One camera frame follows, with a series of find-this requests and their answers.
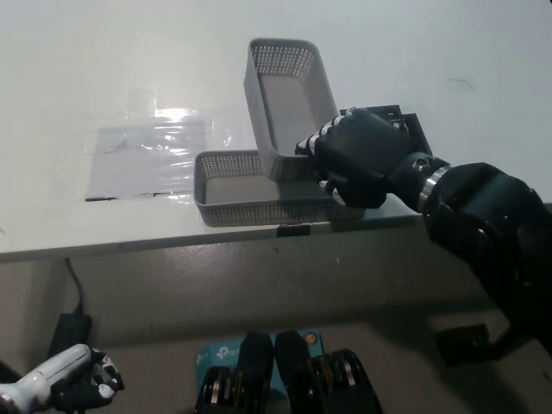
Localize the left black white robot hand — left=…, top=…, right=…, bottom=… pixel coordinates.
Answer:
left=51, top=348, right=126, bottom=411

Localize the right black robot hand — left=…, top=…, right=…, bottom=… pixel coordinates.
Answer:
left=294, top=107, right=452, bottom=210

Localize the grey perforated plastic basket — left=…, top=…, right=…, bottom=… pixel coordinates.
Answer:
left=243, top=38, right=342, bottom=182
left=193, top=148, right=367, bottom=228

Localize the black power adapter brick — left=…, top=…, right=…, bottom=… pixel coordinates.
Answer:
left=47, top=313, right=93, bottom=360

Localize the black tape patch marking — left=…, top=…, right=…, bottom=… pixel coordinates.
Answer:
left=340, top=104, right=434, bottom=156

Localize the small black tape strip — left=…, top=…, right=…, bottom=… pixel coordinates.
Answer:
left=276, top=223, right=311, bottom=238

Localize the teal TP-Link carton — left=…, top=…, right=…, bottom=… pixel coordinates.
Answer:
left=196, top=329, right=323, bottom=393

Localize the black floor plate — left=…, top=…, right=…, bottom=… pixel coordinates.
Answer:
left=435, top=323, right=492, bottom=367

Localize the clear plastic sheet over paper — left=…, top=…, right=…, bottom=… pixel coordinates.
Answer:
left=84, top=90, right=234, bottom=203

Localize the black power cable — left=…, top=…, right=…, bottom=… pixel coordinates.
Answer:
left=64, top=257, right=85, bottom=316

